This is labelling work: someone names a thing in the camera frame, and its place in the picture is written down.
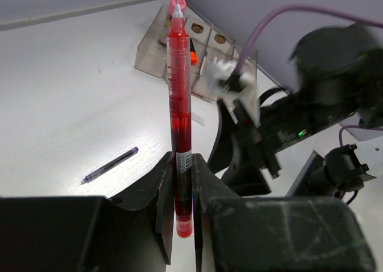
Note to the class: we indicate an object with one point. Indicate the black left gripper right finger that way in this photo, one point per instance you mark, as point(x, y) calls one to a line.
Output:
point(232, 233)

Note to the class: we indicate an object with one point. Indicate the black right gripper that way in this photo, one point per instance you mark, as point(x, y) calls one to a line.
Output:
point(250, 135)

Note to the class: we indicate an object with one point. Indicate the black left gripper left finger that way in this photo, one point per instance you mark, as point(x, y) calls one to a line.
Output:
point(131, 231)

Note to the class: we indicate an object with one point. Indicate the purple gel pen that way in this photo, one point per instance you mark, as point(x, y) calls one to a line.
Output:
point(109, 165)

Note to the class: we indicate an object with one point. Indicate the orange cap black highlighter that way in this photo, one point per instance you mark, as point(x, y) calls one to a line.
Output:
point(193, 54)

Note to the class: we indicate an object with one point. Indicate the red gel pen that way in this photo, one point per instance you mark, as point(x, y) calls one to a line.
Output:
point(179, 87)

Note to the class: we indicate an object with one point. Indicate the pink cap sticker bottle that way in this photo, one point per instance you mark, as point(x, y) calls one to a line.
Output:
point(166, 28)

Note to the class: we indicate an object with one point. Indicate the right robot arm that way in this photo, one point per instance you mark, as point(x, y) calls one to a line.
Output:
point(340, 74)

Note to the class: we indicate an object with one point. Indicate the red pen beside organizer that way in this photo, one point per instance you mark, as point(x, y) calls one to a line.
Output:
point(202, 97)

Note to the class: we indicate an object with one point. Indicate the clear acrylic organizer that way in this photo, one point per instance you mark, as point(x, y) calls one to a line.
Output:
point(206, 45)

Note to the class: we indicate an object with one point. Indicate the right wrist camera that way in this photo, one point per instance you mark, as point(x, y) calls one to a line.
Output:
point(221, 80)

